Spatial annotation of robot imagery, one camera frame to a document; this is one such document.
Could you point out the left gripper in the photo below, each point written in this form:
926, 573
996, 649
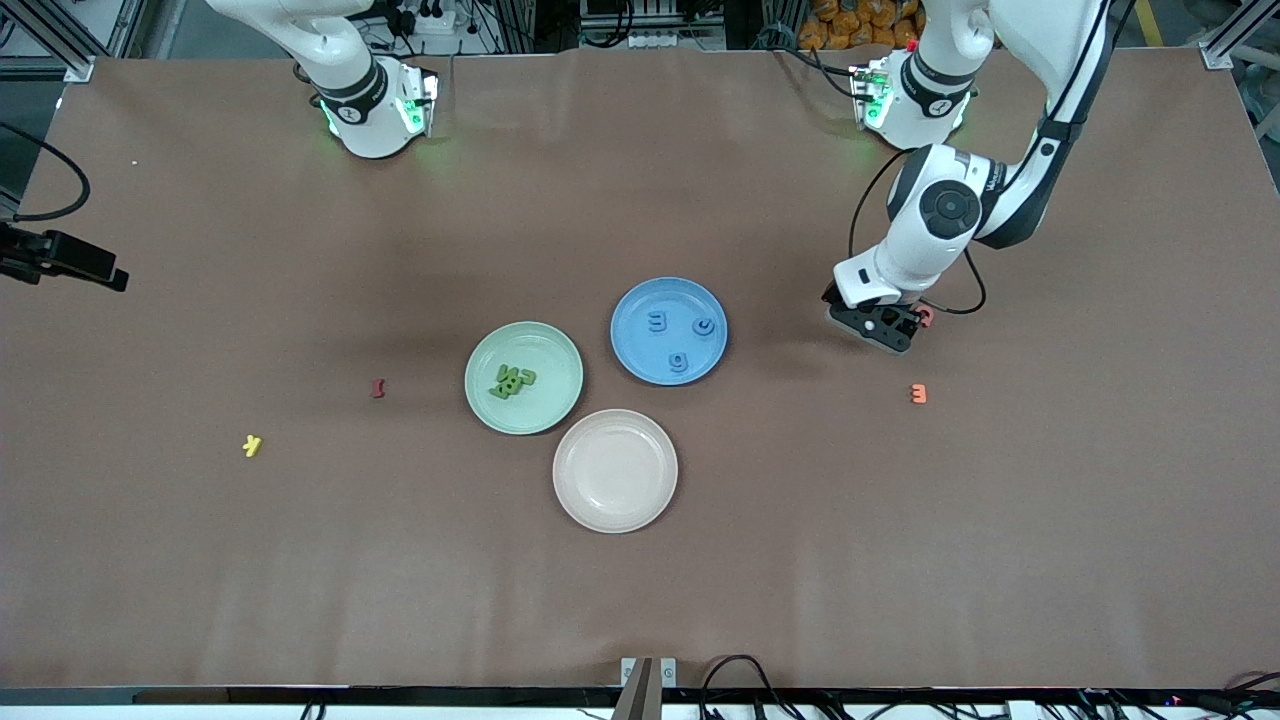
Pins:
912, 317

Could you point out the blue foam letter G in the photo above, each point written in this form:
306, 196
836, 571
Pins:
706, 327

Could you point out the blue foam number 6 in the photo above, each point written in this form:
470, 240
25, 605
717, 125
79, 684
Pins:
679, 361

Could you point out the blue foam letter E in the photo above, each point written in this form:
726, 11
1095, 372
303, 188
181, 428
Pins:
656, 322

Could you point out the green foam letter B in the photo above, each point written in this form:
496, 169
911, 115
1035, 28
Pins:
510, 383

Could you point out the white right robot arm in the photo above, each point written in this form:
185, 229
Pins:
350, 80

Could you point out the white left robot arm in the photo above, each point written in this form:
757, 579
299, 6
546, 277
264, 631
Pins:
950, 210

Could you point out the yellow foam letter K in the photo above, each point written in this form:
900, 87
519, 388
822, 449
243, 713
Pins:
252, 445

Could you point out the blue plate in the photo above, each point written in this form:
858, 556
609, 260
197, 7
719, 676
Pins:
650, 350

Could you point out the pile of orange objects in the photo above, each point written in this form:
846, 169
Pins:
850, 20

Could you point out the pale pink plate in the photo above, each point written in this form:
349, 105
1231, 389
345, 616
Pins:
615, 470

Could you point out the green plate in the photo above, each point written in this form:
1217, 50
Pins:
545, 410

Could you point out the long white power strip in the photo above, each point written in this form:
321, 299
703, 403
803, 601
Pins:
660, 40

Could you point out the brown table cover mat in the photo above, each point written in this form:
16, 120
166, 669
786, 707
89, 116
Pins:
640, 600

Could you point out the white power strip with plugs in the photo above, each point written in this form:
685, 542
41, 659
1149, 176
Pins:
430, 20

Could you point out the silver metal bracket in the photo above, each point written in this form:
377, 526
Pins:
668, 672

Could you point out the brown wedge post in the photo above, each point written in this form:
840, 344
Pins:
636, 695

